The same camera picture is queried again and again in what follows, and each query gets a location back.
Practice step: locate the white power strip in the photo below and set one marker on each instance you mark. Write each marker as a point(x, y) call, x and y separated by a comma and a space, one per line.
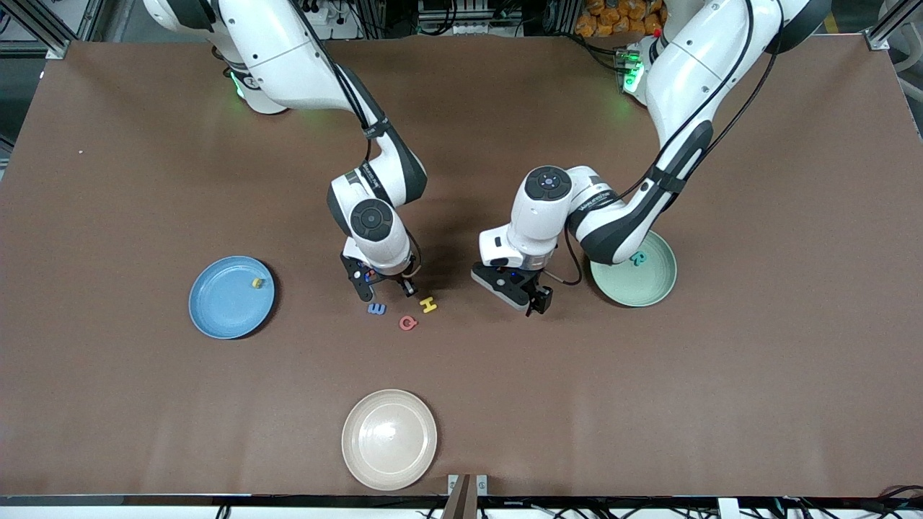
point(339, 29)

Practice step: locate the beige plate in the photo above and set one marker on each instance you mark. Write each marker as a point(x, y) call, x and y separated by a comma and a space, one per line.
point(389, 440)

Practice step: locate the grey electronics rack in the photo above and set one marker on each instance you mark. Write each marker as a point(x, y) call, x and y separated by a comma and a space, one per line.
point(469, 14)

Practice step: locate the yellow foam letter H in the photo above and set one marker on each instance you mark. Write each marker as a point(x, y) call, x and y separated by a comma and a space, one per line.
point(428, 305)

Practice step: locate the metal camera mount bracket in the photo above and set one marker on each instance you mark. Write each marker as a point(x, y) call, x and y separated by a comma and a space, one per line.
point(461, 497)

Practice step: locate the brown table cover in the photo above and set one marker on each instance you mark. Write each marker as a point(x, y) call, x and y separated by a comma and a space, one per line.
point(505, 404)

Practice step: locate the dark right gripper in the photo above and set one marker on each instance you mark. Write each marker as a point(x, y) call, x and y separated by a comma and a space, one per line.
point(399, 278)

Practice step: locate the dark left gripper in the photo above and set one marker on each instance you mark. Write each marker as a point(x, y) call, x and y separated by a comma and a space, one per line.
point(536, 289)

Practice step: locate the green foam letter R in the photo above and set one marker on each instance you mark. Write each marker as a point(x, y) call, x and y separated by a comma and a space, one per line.
point(637, 258)

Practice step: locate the green plate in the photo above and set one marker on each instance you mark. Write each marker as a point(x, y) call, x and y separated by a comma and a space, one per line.
point(642, 285)

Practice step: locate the blue plate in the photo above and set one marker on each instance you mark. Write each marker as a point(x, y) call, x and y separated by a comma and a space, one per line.
point(223, 303)

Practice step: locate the blue foam letter m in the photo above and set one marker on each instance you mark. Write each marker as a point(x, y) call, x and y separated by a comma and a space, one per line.
point(376, 308)

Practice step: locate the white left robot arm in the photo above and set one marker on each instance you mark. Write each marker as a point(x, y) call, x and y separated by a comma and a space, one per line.
point(692, 65)

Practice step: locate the red foam letter Q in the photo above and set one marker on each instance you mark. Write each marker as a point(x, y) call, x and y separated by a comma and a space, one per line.
point(402, 324)

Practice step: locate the pile of orange packets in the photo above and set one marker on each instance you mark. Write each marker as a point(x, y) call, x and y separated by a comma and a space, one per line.
point(613, 18)

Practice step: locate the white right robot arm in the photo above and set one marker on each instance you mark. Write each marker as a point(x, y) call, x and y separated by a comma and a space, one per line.
point(288, 58)

